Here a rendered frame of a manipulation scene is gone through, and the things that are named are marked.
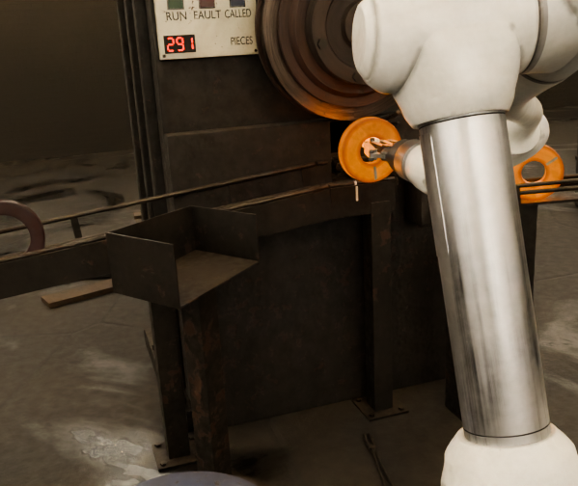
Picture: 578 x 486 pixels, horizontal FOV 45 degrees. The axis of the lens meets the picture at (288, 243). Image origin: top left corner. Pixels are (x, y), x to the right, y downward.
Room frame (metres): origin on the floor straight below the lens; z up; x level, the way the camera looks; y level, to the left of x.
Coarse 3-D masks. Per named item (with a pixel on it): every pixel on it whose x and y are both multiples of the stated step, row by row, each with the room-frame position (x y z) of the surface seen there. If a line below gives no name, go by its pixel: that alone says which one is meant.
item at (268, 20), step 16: (272, 0) 1.77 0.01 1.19; (272, 16) 1.77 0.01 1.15; (272, 32) 1.77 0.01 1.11; (272, 48) 1.77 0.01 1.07; (272, 64) 1.77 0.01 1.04; (288, 80) 1.78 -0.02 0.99; (304, 96) 1.79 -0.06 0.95; (320, 112) 1.81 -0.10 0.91; (336, 112) 1.82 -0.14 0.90; (352, 112) 1.83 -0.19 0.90; (368, 112) 1.85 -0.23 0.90
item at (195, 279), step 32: (160, 224) 1.55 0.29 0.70; (192, 224) 1.63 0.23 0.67; (224, 224) 1.57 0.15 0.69; (256, 224) 1.51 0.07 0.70; (128, 256) 1.39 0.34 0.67; (160, 256) 1.33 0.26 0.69; (192, 256) 1.58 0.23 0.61; (224, 256) 1.56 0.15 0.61; (256, 256) 1.51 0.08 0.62; (128, 288) 1.39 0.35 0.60; (160, 288) 1.33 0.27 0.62; (192, 288) 1.39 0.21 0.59; (192, 320) 1.46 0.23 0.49; (192, 352) 1.47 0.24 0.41; (192, 384) 1.47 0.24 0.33; (192, 416) 1.48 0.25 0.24; (224, 416) 1.48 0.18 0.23; (224, 448) 1.48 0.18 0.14; (256, 480) 1.53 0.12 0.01
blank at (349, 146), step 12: (360, 120) 1.65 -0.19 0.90; (372, 120) 1.64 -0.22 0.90; (384, 120) 1.65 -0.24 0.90; (348, 132) 1.63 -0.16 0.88; (360, 132) 1.63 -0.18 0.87; (372, 132) 1.64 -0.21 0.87; (384, 132) 1.65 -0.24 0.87; (396, 132) 1.66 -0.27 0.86; (348, 144) 1.63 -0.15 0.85; (360, 144) 1.64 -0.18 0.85; (348, 156) 1.63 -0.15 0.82; (360, 156) 1.64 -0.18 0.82; (348, 168) 1.63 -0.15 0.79; (360, 168) 1.64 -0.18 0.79; (372, 168) 1.65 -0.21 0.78; (384, 168) 1.66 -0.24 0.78; (360, 180) 1.64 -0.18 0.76; (372, 180) 1.65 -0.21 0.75
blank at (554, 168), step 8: (544, 152) 1.85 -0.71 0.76; (552, 152) 1.85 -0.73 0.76; (528, 160) 1.86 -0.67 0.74; (536, 160) 1.86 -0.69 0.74; (544, 160) 1.85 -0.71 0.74; (552, 160) 1.85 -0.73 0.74; (560, 160) 1.84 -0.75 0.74; (520, 168) 1.87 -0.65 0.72; (552, 168) 1.85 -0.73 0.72; (560, 168) 1.84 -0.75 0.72; (520, 176) 1.87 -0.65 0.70; (544, 176) 1.86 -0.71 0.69; (552, 176) 1.85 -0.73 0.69; (560, 176) 1.84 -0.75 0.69; (560, 184) 1.84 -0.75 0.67; (552, 192) 1.85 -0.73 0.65; (528, 200) 1.86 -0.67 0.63; (536, 200) 1.86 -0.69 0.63
